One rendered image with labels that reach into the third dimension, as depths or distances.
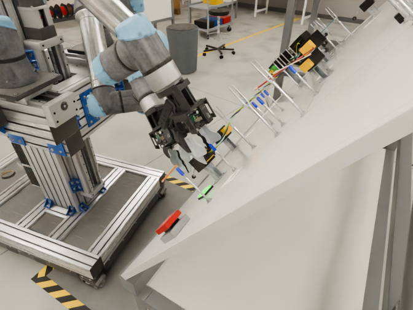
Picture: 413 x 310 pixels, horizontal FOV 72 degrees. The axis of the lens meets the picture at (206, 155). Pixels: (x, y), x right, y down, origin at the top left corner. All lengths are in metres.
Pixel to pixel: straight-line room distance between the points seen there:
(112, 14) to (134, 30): 0.21
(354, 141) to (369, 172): 1.13
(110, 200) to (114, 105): 1.13
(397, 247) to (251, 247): 0.40
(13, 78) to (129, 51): 0.71
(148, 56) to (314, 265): 0.76
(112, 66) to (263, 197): 0.47
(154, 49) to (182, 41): 3.59
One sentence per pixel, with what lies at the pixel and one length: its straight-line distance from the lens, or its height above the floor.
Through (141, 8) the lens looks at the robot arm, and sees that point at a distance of 1.18.
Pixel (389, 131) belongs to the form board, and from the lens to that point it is 0.27.
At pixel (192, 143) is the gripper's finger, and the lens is 0.69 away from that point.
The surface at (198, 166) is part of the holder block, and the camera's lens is 0.76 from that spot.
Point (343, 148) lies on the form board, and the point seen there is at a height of 1.44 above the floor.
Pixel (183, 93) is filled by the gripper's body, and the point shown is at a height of 1.33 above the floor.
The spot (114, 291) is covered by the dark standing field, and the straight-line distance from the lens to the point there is 1.87.
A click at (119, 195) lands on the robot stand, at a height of 0.21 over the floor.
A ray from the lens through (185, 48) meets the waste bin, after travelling 4.25.
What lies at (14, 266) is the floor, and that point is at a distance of 2.21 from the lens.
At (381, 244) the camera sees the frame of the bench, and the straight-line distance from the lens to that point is 1.13.
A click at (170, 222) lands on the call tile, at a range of 0.60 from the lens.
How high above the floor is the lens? 1.60
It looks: 37 degrees down
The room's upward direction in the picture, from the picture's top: straight up
